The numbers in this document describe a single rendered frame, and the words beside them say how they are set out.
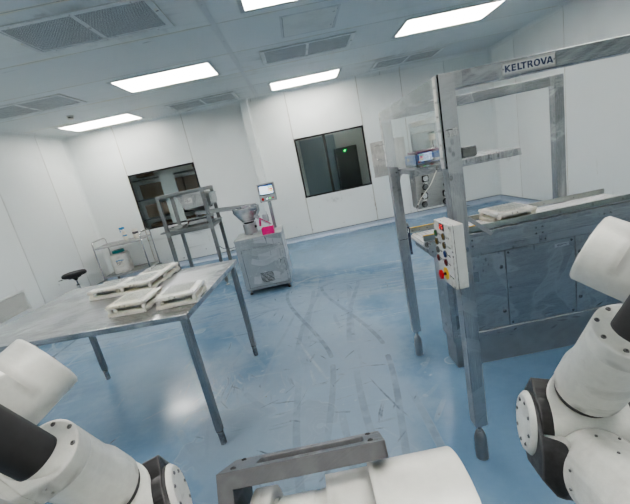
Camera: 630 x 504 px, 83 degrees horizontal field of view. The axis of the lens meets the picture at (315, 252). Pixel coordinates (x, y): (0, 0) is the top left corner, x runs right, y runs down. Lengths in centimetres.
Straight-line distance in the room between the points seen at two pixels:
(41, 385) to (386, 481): 30
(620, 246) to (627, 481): 20
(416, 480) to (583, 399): 35
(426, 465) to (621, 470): 28
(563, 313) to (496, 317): 45
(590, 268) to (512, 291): 228
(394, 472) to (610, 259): 26
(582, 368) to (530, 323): 231
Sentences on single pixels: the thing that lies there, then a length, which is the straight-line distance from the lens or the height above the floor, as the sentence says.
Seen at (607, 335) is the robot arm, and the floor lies 133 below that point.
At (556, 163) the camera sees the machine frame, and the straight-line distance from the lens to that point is 292.
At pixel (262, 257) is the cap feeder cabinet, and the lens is 470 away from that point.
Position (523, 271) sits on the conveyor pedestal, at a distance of 265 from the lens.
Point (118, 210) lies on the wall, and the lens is 823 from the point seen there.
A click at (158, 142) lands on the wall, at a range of 783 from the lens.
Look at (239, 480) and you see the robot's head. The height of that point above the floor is 140.
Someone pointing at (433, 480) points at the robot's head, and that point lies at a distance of 21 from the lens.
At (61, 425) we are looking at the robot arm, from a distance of 49.
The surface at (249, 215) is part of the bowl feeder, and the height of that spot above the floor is 103.
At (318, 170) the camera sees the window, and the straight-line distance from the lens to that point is 737.
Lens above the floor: 155
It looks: 14 degrees down
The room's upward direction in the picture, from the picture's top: 12 degrees counter-clockwise
